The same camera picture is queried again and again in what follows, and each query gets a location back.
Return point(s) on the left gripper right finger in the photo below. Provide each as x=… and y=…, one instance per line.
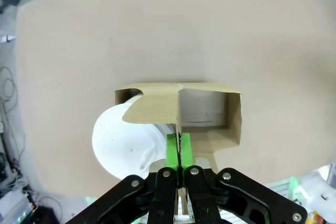
x=236, y=195

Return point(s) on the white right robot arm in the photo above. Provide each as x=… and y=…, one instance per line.
x=319, y=195

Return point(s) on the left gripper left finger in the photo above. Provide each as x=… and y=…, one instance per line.
x=136, y=197

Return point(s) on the grey device with lights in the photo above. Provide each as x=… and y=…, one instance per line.
x=13, y=208

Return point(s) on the white cup with lid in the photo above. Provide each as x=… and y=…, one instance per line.
x=118, y=142

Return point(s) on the brown cardboard box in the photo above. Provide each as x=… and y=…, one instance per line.
x=157, y=106

